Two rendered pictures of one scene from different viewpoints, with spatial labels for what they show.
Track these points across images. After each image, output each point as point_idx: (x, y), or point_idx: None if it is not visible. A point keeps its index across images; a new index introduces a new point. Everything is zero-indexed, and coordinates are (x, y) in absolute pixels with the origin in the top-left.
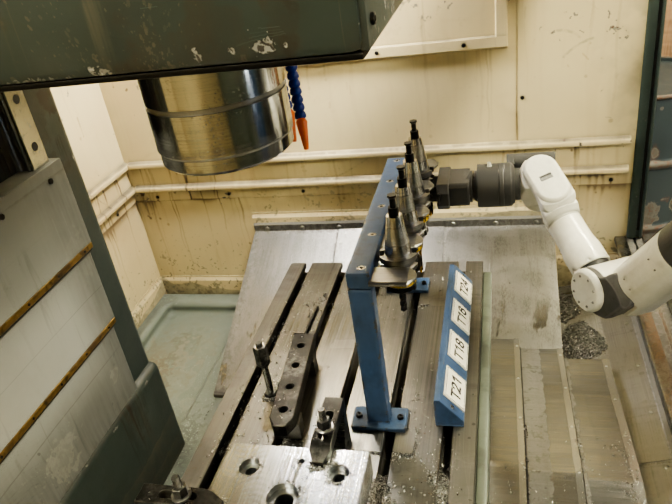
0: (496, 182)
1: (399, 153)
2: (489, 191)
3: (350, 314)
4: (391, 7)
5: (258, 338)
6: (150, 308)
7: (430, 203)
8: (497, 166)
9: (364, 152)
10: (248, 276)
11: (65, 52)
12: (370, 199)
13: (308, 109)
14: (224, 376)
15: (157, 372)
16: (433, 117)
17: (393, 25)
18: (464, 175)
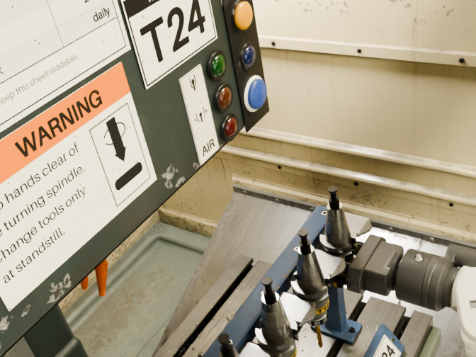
0: (418, 285)
1: (377, 157)
2: (409, 292)
3: None
4: (49, 297)
5: (166, 348)
6: (139, 236)
7: (328, 297)
8: (427, 264)
9: (341, 147)
10: (214, 240)
11: None
12: (346, 192)
13: (287, 92)
14: (165, 341)
15: (78, 350)
16: (419, 128)
17: (381, 23)
18: (389, 259)
